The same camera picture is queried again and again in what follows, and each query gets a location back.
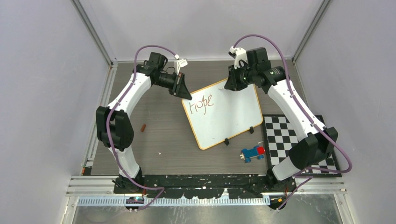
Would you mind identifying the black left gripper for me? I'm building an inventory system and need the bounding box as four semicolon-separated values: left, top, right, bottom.
155;72;193;100

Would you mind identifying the blue red toy car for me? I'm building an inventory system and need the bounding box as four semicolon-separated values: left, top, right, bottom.
240;146;266;163

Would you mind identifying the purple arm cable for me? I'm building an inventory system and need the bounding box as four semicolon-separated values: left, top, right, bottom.
106;45;180;211
232;34;353;211

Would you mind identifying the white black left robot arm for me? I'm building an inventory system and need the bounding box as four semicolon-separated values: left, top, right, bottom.
95;52;192;193

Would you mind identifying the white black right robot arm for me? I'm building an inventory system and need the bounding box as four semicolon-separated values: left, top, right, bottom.
224;47;338;192

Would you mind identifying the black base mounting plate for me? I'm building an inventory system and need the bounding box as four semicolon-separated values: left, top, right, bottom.
113;174;296;199

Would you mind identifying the metal whiteboard stand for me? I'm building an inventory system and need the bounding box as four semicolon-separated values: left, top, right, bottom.
224;126;255;146

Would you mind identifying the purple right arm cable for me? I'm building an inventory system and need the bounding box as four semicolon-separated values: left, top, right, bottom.
232;34;353;211

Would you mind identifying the aluminium front frame rail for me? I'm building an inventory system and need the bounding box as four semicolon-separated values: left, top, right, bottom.
66;176;347;207

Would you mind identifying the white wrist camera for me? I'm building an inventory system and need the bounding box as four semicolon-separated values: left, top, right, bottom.
228;46;248;70
174;54;188;75

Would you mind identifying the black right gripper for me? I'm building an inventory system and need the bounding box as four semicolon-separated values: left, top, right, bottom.
225;62;256;91

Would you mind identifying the yellow framed whiteboard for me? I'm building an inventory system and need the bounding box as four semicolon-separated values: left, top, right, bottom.
182;79;263;150

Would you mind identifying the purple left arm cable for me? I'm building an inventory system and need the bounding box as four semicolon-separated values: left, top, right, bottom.
106;45;180;211

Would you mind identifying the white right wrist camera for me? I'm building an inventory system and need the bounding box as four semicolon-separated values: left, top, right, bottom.
228;46;248;70

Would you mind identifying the black white checkerboard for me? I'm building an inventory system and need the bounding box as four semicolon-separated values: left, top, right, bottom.
261;114;342;178

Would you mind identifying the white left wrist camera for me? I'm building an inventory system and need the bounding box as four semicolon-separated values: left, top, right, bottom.
174;54;188;75

